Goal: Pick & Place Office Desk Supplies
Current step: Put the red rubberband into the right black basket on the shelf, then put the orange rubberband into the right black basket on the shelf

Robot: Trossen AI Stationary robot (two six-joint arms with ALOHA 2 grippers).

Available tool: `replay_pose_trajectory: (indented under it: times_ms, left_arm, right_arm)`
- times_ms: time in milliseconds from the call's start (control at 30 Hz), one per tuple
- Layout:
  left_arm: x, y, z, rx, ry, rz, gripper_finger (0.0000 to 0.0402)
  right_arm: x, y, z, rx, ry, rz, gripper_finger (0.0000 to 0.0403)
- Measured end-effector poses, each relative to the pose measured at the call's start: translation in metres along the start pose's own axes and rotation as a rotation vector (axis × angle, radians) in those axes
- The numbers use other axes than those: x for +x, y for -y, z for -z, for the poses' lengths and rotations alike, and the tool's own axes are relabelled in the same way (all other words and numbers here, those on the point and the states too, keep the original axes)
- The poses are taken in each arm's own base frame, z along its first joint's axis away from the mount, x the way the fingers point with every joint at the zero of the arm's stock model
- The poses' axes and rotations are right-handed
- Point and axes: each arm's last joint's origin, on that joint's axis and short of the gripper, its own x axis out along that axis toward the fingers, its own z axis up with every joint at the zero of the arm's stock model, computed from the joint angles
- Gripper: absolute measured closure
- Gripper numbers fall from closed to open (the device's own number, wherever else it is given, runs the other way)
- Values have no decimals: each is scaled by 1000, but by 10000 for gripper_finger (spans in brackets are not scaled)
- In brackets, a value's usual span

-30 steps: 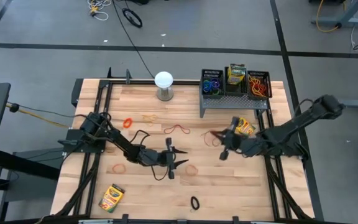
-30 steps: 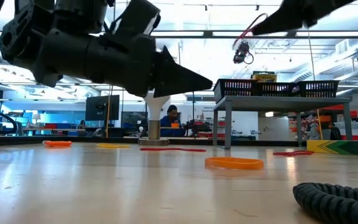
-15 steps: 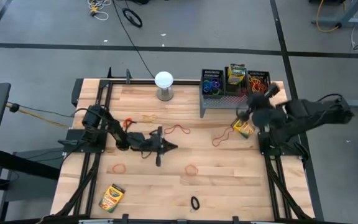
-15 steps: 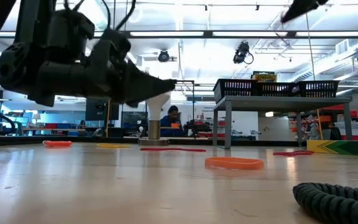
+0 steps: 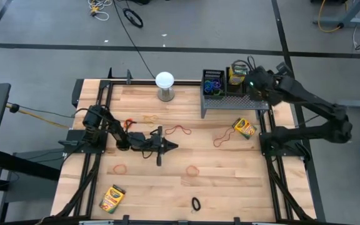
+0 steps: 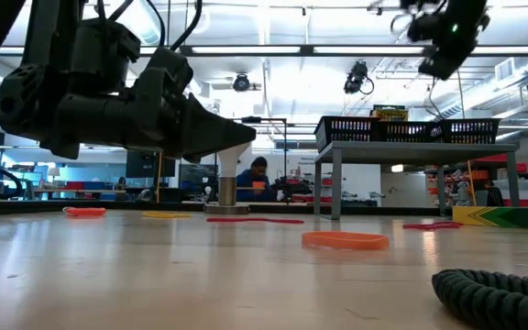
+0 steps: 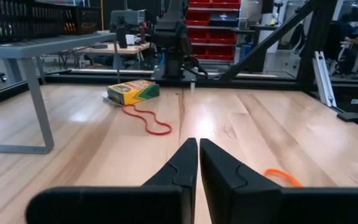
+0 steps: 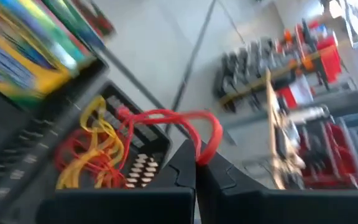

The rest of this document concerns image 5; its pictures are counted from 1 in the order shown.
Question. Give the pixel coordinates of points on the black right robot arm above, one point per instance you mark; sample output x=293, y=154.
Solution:
x=323, y=107

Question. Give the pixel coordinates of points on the black aluminium table frame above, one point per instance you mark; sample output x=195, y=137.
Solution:
x=136, y=82

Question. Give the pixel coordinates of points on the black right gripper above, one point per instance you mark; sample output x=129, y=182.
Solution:
x=259, y=82

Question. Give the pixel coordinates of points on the grey perforated metal shelf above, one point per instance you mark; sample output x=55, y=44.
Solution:
x=234, y=103

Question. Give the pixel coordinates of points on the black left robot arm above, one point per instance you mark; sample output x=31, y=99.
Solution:
x=92, y=120

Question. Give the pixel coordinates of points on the black slotted plastic basket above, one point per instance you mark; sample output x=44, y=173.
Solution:
x=253, y=97
x=212, y=73
x=237, y=90

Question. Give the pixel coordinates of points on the grey table leg foot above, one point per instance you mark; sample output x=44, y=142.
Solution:
x=344, y=22
x=358, y=103

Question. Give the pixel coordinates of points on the orange rubber band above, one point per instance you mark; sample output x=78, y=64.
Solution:
x=114, y=169
x=187, y=171

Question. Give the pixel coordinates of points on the yellow green crayon box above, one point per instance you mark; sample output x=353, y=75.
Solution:
x=234, y=80
x=244, y=128
x=112, y=199

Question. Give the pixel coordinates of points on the yellow rubber band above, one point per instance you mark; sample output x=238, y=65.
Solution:
x=150, y=118

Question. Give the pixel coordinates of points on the white mushroom table lamp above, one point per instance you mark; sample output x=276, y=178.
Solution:
x=164, y=80

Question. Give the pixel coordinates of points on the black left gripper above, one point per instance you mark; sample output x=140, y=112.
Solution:
x=145, y=144

